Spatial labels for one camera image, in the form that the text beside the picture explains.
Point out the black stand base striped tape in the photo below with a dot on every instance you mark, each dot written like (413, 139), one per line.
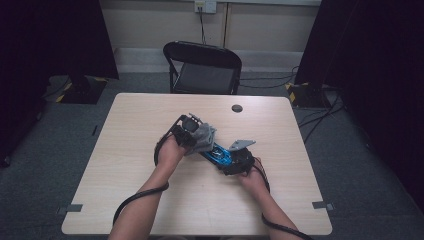
(83, 93)
(306, 96)

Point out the person's right hand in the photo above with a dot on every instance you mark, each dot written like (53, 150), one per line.
(253, 181)

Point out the white wall socket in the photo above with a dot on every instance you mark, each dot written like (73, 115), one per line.
(210, 6)

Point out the black folding chair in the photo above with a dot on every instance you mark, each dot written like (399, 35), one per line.
(203, 78)

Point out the grey tape piece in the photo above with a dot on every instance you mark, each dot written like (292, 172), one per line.
(71, 208)
(321, 205)

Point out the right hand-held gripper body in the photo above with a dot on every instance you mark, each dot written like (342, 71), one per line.
(243, 161)

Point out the blue toy car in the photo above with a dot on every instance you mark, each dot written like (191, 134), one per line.
(218, 156)

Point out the small black floor strip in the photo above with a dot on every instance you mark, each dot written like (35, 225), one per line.
(95, 130)

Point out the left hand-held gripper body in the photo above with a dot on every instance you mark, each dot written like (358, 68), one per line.
(185, 131)

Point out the black curtain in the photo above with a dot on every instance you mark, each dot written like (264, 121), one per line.
(376, 50)
(50, 40)

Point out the grey cloth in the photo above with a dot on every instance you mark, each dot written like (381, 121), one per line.
(205, 136)

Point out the thin wall conduit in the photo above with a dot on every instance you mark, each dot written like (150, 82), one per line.
(226, 23)

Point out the person's left hand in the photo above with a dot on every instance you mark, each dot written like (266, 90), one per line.
(170, 155)

